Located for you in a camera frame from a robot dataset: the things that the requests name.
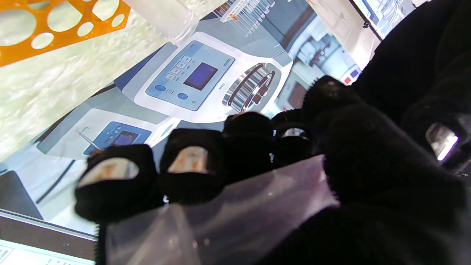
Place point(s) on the printed laboratory backdrop poster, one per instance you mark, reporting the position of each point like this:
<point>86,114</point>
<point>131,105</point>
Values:
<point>206,77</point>
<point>386,14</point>

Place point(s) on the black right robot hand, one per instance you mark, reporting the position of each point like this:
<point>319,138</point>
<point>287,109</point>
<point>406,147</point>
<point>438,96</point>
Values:
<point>386,206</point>

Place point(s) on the orange plastic test tube rack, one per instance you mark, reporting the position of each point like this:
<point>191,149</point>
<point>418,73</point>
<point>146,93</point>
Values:
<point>11,55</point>

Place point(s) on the clear plastic test tube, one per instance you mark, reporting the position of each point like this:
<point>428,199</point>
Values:
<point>165,18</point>
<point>239,221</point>

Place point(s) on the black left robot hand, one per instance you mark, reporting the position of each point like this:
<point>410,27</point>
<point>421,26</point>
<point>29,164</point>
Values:
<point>423,55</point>

